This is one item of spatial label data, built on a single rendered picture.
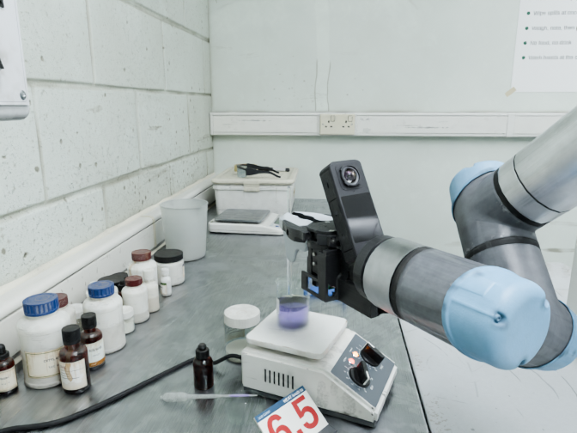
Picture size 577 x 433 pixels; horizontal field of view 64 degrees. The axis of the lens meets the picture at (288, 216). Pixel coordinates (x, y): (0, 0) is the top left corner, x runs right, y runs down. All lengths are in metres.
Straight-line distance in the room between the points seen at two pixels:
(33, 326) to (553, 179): 0.68
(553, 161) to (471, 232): 0.11
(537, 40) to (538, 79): 0.15
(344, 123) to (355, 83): 0.18
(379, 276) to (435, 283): 0.06
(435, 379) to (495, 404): 0.09
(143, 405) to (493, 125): 1.74
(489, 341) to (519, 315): 0.03
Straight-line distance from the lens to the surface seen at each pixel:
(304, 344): 0.67
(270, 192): 1.71
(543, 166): 0.49
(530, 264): 0.51
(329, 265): 0.53
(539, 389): 0.82
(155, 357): 0.84
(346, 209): 0.51
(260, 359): 0.68
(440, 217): 2.16
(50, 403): 0.78
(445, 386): 0.78
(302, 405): 0.65
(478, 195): 0.54
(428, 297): 0.41
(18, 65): 0.30
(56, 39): 1.08
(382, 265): 0.45
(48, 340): 0.78
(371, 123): 2.01
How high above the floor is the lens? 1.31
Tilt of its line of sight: 13 degrees down
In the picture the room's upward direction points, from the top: straight up
